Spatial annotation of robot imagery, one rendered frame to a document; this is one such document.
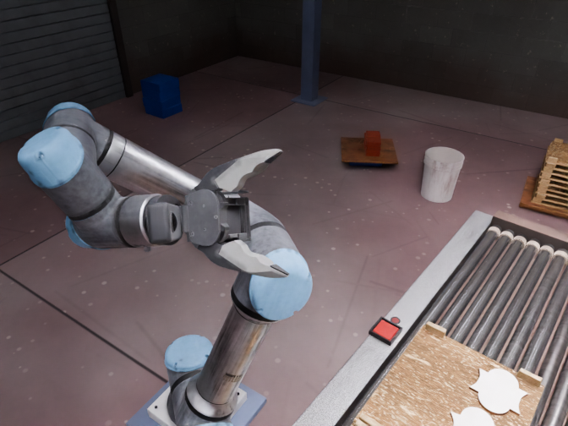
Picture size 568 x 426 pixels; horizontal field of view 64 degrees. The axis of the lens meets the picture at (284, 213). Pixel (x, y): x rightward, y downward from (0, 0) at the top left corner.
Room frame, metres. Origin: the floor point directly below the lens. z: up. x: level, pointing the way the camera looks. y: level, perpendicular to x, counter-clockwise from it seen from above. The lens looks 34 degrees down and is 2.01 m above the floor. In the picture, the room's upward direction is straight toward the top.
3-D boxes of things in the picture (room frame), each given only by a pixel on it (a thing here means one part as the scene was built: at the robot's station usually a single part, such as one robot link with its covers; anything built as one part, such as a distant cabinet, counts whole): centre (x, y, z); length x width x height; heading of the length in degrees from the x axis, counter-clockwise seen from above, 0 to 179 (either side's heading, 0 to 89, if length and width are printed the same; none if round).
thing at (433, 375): (0.72, -0.44, 0.93); 0.41 x 0.35 x 0.02; 141
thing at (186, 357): (0.73, 0.23, 1.07); 0.13 x 0.12 x 0.14; 19
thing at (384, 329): (0.97, -0.31, 0.92); 0.06 x 0.06 x 0.01; 51
